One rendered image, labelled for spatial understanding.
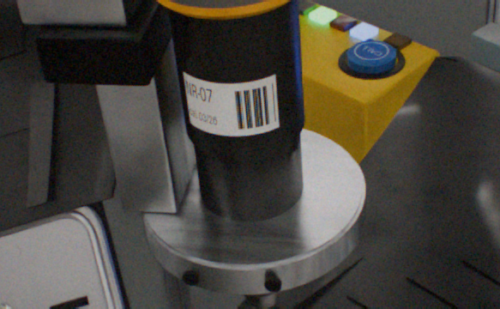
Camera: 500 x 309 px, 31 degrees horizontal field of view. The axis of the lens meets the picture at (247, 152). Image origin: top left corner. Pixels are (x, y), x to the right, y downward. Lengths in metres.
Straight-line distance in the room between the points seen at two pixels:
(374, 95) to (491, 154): 0.26
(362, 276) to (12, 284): 0.16
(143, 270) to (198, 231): 1.12
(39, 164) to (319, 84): 0.47
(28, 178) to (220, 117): 0.08
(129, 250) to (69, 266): 1.04
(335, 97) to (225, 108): 0.50
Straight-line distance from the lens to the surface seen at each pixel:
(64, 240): 0.31
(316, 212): 0.27
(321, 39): 0.80
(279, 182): 0.27
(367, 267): 0.41
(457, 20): 1.80
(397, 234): 0.43
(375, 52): 0.76
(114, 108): 0.26
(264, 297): 0.31
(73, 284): 0.31
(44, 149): 0.30
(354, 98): 0.73
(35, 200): 0.30
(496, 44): 0.95
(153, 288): 1.43
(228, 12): 0.23
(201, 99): 0.25
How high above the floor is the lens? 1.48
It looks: 37 degrees down
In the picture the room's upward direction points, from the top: 6 degrees counter-clockwise
